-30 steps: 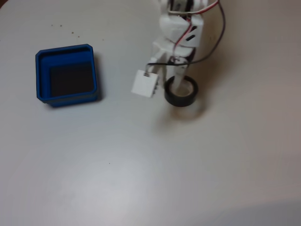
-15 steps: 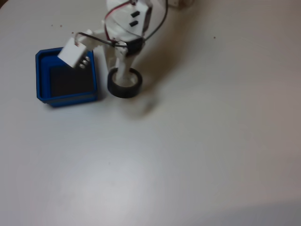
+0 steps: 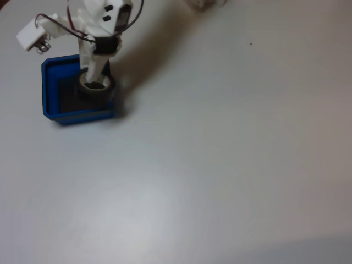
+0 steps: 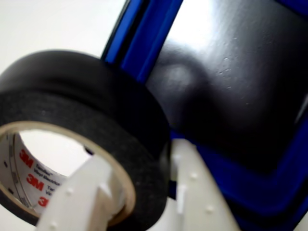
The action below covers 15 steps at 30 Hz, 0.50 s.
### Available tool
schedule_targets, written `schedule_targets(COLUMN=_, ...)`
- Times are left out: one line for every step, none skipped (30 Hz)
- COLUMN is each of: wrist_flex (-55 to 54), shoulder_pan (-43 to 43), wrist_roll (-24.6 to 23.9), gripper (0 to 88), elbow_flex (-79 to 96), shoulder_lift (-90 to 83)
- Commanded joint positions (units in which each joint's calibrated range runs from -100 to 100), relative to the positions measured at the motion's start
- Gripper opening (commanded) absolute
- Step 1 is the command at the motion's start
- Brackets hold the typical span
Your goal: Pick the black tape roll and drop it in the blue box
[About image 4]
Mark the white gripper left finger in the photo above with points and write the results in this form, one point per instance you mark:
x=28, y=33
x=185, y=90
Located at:
x=79, y=197

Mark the blue plastic box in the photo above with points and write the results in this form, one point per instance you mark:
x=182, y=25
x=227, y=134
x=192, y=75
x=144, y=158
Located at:
x=149, y=36

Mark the black tape roll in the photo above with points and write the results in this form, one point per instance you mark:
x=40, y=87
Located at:
x=84, y=101

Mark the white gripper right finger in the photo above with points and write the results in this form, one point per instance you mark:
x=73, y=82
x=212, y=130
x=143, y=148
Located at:
x=199, y=192

